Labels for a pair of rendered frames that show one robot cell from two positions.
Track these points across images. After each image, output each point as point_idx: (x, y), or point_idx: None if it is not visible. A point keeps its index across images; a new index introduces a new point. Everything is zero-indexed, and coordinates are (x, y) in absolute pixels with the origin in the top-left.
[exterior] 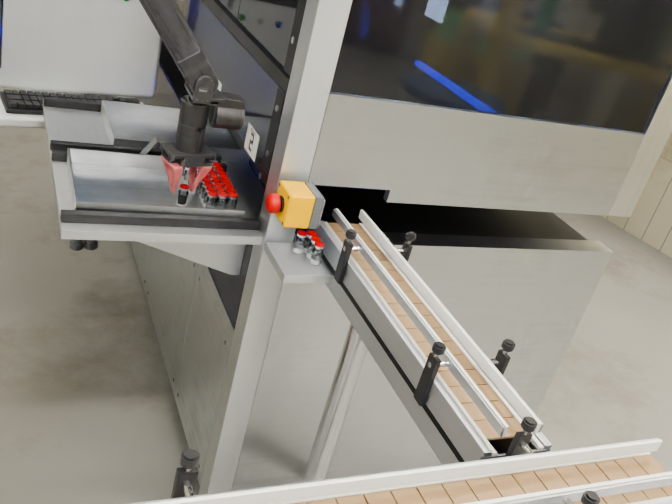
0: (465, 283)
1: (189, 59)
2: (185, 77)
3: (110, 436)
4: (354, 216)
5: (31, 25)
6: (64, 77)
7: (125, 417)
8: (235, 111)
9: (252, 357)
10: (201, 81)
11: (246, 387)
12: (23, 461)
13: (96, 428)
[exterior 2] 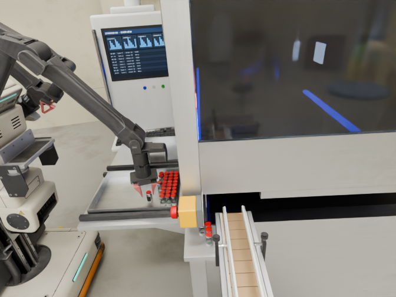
0: (336, 239)
1: (121, 132)
2: (122, 142)
3: (170, 284)
4: (257, 195)
5: (126, 106)
6: (145, 124)
7: (178, 273)
8: (159, 153)
9: (200, 280)
10: (131, 142)
11: (201, 293)
12: (131, 295)
13: (165, 279)
